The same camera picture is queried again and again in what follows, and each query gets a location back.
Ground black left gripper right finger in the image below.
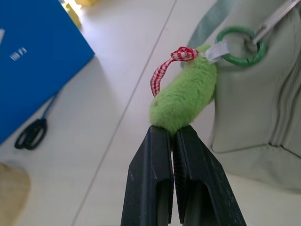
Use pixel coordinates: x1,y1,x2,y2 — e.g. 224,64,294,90
173,125,247,226

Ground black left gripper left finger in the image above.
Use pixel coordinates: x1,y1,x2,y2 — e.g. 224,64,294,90
120,125,174,226

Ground green plush keychain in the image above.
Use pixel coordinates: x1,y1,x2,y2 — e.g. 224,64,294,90
150,44,228,136

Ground pale green pouch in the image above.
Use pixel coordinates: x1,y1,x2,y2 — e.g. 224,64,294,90
187,0,301,193

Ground silver zipper pull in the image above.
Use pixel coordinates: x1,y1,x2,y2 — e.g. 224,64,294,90
252,0,301,45

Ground beige round object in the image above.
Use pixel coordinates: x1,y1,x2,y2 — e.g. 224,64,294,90
0,161,32,226

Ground blue box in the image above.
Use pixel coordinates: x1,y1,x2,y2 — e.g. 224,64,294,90
0,0,95,145

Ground yellow object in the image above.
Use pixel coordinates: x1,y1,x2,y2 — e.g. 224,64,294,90
63,0,99,28

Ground black handled scissors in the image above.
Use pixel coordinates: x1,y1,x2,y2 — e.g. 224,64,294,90
14,91,59,151

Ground green plastic ring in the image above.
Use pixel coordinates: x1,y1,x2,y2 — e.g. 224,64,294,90
215,26,268,66

